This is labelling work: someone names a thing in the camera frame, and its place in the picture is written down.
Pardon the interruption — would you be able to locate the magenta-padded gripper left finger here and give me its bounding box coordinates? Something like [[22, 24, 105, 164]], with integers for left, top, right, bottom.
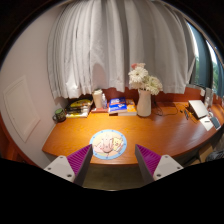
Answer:
[[43, 143, 94, 187]]

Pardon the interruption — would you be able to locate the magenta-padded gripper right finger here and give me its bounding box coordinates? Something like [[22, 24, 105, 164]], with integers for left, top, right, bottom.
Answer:
[[134, 143, 184, 185]]

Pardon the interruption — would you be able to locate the pink computer mouse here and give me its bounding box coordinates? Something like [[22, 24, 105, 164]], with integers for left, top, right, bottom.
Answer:
[[99, 134, 116, 154]]

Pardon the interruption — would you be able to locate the round cartoon-print mouse pad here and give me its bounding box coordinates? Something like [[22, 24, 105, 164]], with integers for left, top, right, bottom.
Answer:
[[89, 129, 128, 160]]

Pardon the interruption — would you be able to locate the green and black mug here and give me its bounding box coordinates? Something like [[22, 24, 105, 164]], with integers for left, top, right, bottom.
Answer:
[[52, 107, 67, 124]]

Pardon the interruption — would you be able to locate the dark waste bin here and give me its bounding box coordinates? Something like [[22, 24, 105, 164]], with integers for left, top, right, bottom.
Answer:
[[205, 149, 224, 163]]

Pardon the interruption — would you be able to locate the reddish wooden cabinet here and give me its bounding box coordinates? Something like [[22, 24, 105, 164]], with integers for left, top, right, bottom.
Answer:
[[0, 113, 38, 166]]

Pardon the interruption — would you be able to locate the yellow and black book stack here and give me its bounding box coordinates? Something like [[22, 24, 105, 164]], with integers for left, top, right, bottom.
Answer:
[[64, 98, 94, 119]]

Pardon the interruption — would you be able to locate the white paper sheet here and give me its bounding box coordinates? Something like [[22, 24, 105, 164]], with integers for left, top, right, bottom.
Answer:
[[198, 116, 214, 132]]

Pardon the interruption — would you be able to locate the white ceramic vase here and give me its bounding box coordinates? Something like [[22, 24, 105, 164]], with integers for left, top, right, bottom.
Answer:
[[136, 89, 153, 118]]

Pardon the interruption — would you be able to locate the red-brown book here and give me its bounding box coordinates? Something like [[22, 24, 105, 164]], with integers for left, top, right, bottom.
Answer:
[[90, 107, 110, 114]]

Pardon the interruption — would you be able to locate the silver laptop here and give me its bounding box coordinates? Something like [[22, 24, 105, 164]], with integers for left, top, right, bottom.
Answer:
[[187, 99, 209, 120]]

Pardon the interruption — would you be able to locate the dark phone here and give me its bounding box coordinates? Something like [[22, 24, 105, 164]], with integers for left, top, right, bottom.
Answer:
[[209, 115, 222, 131]]

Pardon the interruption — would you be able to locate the cream lidded tumbler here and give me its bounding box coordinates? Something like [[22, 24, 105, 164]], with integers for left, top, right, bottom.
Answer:
[[92, 88, 104, 110]]

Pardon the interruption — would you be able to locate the blue book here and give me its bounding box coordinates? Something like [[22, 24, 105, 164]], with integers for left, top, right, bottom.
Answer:
[[108, 97, 128, 114]]

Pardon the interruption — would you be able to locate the clear sanitizer spray bottle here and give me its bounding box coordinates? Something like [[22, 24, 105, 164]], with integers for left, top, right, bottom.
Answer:
[[101, 92, 108, 110]]

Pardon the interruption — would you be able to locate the white upright device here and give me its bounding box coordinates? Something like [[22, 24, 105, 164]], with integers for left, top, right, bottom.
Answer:
[[203, 87, 214, 108]]

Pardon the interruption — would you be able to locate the white flower bouquet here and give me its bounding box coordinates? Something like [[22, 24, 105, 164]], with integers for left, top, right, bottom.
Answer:
[[128, 62, 164, 96]]

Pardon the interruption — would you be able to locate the window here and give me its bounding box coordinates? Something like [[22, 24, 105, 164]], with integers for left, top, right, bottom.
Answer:
[[186, 21, 224, 99]]

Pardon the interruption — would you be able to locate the white sheer curtain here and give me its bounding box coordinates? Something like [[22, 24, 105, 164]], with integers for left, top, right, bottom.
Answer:
[[46, 0, 198, 100]]

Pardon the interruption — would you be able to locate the black cable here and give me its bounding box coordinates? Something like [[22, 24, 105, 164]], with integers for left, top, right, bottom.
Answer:
[[151, 99, 181, 117]]

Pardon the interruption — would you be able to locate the white wall panel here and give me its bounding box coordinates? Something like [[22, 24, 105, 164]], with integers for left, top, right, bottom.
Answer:
[[3, 75, 41, 143]]

